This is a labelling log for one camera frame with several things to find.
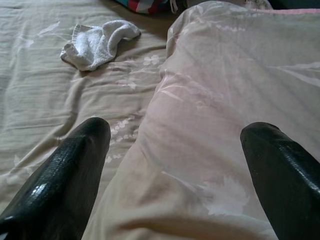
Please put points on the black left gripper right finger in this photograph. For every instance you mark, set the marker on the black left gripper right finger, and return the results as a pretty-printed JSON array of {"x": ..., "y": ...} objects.
[{"x": 287, "y": 190}]

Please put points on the white crumpled towel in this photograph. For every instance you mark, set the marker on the white crumpled towel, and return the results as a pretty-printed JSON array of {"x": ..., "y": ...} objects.
[{"x": 95, "y": 47}]

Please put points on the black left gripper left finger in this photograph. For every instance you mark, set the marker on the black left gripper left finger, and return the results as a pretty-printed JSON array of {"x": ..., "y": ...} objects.
[{"x": 55, "y": 190}]

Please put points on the beige floral bed sheet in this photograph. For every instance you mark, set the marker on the beige floral bed sheet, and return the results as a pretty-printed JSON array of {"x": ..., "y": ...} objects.
[{"x": 37, "y": 87}]

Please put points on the beige floral pillow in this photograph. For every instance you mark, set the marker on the beige floral pillow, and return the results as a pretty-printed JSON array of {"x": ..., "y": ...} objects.
[{"x": 212, "y": 100}]

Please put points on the colourful star print pillow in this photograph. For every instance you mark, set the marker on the colourful star print pillow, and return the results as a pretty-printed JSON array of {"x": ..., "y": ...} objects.
[{"x": 140, "y": 5}]

